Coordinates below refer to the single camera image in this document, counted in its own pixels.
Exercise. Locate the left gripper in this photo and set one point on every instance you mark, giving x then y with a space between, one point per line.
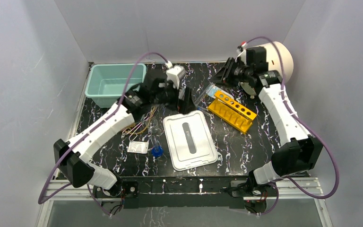
177 97

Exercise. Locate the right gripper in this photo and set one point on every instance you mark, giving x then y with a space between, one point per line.
218 79

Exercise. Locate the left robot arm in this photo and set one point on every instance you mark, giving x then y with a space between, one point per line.
74 156

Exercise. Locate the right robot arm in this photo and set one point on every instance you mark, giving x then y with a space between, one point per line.
299 148

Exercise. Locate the blue packaged item card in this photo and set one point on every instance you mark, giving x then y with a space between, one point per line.
212 89

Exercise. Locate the white plastic box lid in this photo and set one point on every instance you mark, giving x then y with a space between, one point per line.
189 140

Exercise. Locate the yellow test tube rack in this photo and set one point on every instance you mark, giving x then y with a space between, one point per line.
232 112

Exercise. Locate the cylindrical drawer cabinet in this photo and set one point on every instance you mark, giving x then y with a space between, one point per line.
274 63

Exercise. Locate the blue capped clear tube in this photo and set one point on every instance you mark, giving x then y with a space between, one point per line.
156 150

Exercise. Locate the small white plastic bag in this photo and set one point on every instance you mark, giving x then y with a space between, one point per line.
138 147

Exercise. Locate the teal plastic bin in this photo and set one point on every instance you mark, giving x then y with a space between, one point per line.
106 82

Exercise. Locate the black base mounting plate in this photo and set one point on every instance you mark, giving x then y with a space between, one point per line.
192 191

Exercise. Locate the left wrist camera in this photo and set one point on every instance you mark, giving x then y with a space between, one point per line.
175 75

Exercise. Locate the aluminium frame rail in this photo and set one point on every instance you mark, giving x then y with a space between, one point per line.
298 188

